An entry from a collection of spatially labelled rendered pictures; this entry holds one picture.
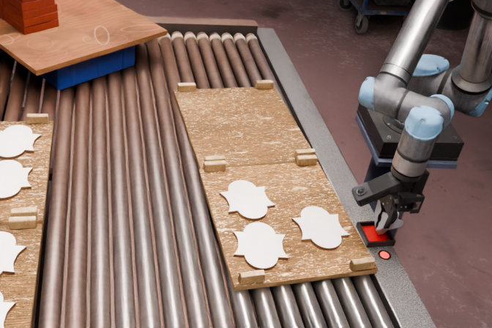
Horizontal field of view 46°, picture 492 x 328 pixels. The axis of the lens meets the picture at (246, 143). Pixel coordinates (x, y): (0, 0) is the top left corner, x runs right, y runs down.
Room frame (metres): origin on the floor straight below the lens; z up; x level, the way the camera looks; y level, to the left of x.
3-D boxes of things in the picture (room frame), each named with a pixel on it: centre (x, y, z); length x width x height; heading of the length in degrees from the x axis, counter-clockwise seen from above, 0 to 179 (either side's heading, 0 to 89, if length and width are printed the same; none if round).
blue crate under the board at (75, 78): (1.72, 0.63, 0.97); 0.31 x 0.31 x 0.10; 52
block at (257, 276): (0.86, -0.06, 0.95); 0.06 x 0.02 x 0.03; 110
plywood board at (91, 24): (1.77, 0.68, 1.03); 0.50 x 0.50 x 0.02; 52
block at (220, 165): (1.22, 0.07, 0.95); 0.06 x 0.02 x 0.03; 110
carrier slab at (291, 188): (1.09, -0.12, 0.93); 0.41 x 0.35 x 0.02; 20
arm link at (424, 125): (1.10, -0.38, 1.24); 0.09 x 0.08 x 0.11; 152
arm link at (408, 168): (1.09, -0.38, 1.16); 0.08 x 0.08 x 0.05
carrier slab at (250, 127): (1.48, 0.02, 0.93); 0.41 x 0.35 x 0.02; 21
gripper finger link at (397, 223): (1.08, -0.39, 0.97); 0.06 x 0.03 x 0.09; 107
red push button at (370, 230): (1.09, -0.36, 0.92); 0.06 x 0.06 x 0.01; 17
